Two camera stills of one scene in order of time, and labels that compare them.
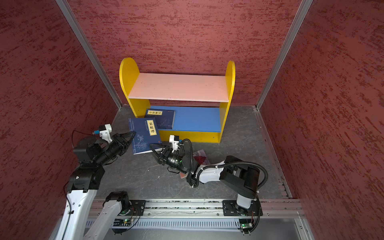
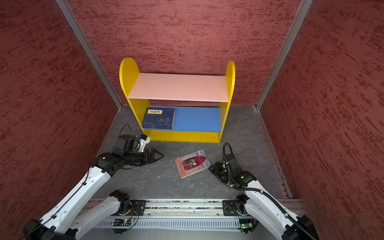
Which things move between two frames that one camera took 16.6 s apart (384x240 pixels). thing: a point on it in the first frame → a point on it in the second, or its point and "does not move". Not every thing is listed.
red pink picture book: [199, 158] does not move
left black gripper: [120, 139] → [147, 161]
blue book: [147, 133] → [159, 118]
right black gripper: [164, 157] → [215, 171]
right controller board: [246, 224] does not move
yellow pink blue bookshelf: [200, 102] does not move
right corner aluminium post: [304, 8] does not move
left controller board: [122, 222] does not move
